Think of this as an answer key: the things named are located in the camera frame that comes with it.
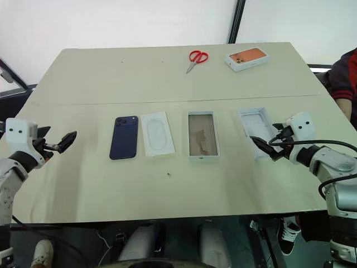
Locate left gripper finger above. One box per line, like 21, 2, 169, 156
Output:
55, 131, 78, 154
37, 126, 52, 139

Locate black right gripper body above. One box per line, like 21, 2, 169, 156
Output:
268, 125, 294, 162

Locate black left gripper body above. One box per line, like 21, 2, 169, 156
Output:
31, 136, 61, 162

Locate dark blue smartphone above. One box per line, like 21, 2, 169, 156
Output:
109, 114, 139, 161

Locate white moulded tray insert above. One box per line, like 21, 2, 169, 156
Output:
141, 111, 177, 158

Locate light blue phone box base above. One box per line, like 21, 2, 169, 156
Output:
187, 111, 221, 162

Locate closed orange phone box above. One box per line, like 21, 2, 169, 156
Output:
224, 47, 273, 73

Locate person in dark red clothes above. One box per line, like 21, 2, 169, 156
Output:
326, 47, 357, 131

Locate black and white sneaker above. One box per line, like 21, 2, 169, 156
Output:
278, 216, 302, 256

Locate white shoe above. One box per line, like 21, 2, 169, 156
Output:
30, 238, 55, 268

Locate grey rounded leg cover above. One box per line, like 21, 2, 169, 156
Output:
197, 221, 233, 268
118, 223, 157, 262

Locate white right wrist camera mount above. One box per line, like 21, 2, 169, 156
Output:
282, 112, 317, 146

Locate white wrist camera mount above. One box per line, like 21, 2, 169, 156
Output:
282, 112, 317, 146
5, 117, 45, 169

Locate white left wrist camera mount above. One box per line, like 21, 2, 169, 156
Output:
5, 117, 45, 169

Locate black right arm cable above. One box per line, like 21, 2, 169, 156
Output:
268, 138, 357, 202

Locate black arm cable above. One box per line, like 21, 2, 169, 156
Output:
268, 138, 357, 202
9, 214, 87, 268

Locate black metal frame bar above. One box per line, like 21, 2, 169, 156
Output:
0, 58, 37, 99

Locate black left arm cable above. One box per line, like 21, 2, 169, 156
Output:
9, 214, 87, 268

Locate black table frame leg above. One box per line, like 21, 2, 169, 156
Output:
249, 219, 283, 268

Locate red handled scissors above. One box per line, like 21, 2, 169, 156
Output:
185, 50, 210, 74

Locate thin white cable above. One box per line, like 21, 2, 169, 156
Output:
95, 229, 113, 250

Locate dark window frame post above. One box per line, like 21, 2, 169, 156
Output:
227, 0, 247, 44

